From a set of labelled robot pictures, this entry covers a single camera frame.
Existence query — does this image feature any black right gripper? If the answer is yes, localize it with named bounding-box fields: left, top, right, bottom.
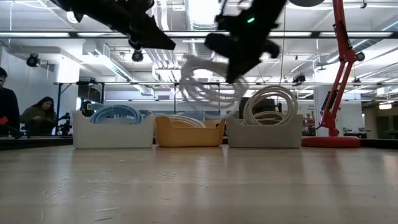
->
left=204, top=0, right=280, bottom=84

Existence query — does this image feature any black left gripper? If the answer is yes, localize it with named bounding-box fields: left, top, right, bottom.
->
left=49, top=0, right=177, bottom=51

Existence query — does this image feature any white USB cable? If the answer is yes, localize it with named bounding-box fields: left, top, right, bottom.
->
left=169, top=114, right=206, bottom=129
left=179, top=55, right=249, bottom=110

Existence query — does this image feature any blue USB cable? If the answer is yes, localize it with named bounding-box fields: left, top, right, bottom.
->
left=89, top=105, right=144, bottom=125

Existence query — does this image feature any black computer monitor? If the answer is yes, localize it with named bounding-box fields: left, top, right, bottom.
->
left=238, top=96, right=282, bottom=120

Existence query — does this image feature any grey plastic bin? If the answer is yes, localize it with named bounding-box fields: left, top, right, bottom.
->
left=226, top=113, right=304, bottom=149

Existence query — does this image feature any orange plastic bin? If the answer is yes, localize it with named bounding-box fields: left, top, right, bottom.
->
left=154, top=116, right=226, bottom=148

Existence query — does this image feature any person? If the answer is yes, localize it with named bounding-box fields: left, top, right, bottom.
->
left=20, top=96, right=57, bottom=137
left=0, top=67, right=21, bottom=138
left=80, top=101, right=94, bottom=118

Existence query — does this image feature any white plastic bin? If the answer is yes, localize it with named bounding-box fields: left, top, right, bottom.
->
left=72, top=110, right=156, bottom=149

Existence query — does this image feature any black background device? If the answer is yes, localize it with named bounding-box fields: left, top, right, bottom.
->
left=57, top=112, right=72, bottom=137

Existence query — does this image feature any silver ceiling air duct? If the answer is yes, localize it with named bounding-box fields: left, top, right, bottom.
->
left=185, top=0, right=224, bottom=60

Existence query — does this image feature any black aluminium table frame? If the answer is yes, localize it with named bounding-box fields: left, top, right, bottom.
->
left=0, top=134, right=398, bottom=150

